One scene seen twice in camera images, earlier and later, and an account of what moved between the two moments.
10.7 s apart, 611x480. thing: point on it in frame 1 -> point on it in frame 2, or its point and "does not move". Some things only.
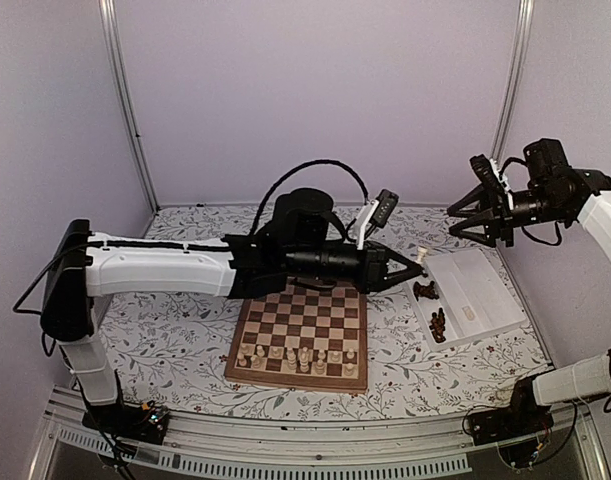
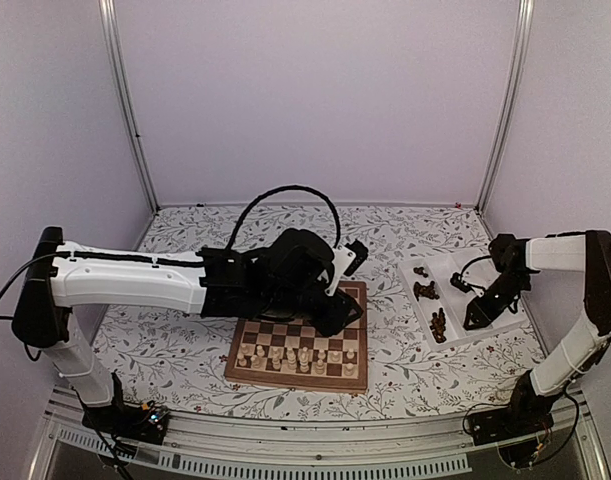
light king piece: [304, 366] does not move
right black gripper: [501, 224] -> [482, 313]
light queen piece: [291, 359] does not move
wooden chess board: [308, 337] does not move
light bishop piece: [320, 367] does not move
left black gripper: [376, 260] -> [336, 320]
